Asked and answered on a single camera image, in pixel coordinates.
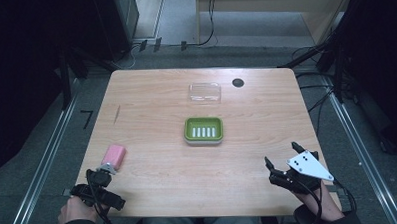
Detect clear plastic lid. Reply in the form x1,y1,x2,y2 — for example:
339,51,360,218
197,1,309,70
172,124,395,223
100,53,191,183
187,81,223,106

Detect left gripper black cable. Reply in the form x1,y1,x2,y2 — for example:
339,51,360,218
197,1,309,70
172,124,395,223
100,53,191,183
84,168,119,224

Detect green soap dish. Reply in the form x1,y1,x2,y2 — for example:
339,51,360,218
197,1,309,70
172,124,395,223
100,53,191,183
183,115,226,147

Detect white floor cable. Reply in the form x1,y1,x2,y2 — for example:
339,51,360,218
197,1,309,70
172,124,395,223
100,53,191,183
111,43,143,71

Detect black cabinet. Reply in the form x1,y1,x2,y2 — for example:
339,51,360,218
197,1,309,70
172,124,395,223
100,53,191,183
92,0,142,63

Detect black floor cables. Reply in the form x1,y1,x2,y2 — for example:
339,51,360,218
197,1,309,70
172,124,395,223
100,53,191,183
290,45,338,138

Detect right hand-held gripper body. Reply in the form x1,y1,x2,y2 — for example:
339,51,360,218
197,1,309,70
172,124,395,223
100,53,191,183
267,148,335,196

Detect pink soap bar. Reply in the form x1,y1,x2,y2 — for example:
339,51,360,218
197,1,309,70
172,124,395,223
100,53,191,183
100,144,129,172

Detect light wooden furniture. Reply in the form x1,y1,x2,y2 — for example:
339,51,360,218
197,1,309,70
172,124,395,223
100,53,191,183
195,0,358,50

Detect black round table grommet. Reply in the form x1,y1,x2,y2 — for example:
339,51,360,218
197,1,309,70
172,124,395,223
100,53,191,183
231,77,246,89

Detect metal floor rail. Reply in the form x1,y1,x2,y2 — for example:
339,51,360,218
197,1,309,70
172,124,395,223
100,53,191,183
0,79,85,224
324,74,397,224

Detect black metal stand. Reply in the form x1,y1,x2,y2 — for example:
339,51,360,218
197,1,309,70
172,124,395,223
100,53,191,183
275,18,349,107
57,45,91,112

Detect person's left hand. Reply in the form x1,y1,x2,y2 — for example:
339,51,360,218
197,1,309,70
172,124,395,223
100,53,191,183
55,194,105,224

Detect hanging black cable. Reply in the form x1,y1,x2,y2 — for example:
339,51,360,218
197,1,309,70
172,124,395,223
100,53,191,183
184,0,219,48

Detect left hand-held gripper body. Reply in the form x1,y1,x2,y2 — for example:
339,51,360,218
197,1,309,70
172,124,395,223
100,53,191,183
68,162,127,213

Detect person's right hand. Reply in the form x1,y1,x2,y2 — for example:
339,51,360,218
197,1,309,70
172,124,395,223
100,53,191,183
293,180,345,224

